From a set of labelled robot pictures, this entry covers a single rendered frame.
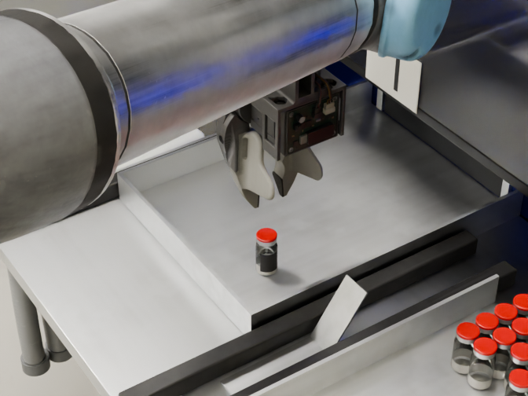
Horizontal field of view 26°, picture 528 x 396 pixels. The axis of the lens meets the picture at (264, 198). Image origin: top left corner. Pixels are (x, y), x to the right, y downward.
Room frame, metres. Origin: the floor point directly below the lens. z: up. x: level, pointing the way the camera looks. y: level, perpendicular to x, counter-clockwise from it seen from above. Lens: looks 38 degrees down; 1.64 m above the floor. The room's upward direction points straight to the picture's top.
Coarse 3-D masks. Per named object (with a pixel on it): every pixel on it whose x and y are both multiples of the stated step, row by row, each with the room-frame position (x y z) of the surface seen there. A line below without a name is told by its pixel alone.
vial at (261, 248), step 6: (258, 240) 0.85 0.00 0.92; (276, 240) 0.85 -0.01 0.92; (258, 246) 0.85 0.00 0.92; (264, 246) 0.84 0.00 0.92; (270, 246) 0.85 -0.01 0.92; (276, 246) 0.85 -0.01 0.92; (258, 252) 0.85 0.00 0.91; (264, 252) 0.84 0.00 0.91; (270, 252) 0.84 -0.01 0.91; (258, 258) 0.85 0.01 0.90; (258, 264) 0.85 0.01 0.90; (258, 270) 0.85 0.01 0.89; (276, 270) 0.85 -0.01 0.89
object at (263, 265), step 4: (276, 252) 0.85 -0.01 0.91; (260, 256) 0.84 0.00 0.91; (264, 256) 0.84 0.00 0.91; (268, 256) 0.84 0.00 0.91; (272, 256) 0.84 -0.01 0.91; (276, 256) 0.85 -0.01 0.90; (260, 260) 0.84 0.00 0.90; (264, 260) 0.84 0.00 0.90; (268, 260) 0.84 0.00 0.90; (272, 260) 0.84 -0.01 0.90; (276, 260) 0.85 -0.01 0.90; (260, 264) 0.84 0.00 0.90; (264, 264) 0.84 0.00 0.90; (268, 264) 0.84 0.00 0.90; (272, 264) 0.84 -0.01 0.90; (276, 264) 0.85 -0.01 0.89; (260, 268) 0.84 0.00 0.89; (264, 268) 0.84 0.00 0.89; (268, 268) 0.84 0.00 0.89; (272, 268) 0.84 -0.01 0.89; (276, 268) 0.85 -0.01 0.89; (264, 272) 0.84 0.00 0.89; (268, 272) 0.84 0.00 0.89
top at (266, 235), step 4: (264, 228) 0.86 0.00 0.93; (268, 228) 0.86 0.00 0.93; (260, 232) 0.86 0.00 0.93; (264, 232) 0.86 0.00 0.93; (268, 232) 0.86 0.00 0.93; (272, 232) 0.86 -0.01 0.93; (276, 232) 0.86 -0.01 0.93; (256, 236) 0.85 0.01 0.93; (260, 236) 0.85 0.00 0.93; (264, 236) 0.85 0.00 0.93; (268, 236) 0.85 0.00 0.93; (272, 236) 0.85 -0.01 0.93; (276, 236) 0.85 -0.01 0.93; (260, 240) 0.85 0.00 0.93; (264, 240) 0.84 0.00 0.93; (268, 240) 0.84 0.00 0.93; (272, 240) 0.85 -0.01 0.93
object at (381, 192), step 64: (384, 128) 1.10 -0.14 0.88; (128, 192) 0.95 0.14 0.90; (192, 192) 0.98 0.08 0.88; (320, 192) 0.98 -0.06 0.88; (384, 192) 0.98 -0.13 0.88; (448, 192) 0.98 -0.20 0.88; (512, 192) 0.94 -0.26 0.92; (192, 256) 0.84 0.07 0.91; (320, 256) 0.87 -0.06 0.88; (384, 256) 0.84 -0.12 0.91; (256, 320) 0.76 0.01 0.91
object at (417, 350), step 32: (480, 288) 0.79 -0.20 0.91; (416, 320) 0.75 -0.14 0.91; (448, 320) 0.77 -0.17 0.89; (352, 352) 0.71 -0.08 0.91; (384, 352) 0.73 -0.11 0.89; (416, 352) 0.74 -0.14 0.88; (448, 352) 0.74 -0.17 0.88; (288, 384) 0.67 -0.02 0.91; (320, 384) 0.69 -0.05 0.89; (352, 384) 0.70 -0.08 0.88; (384, 384) 0.70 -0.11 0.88; (416, 384) 0.70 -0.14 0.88; (448, 384) 0.70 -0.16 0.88
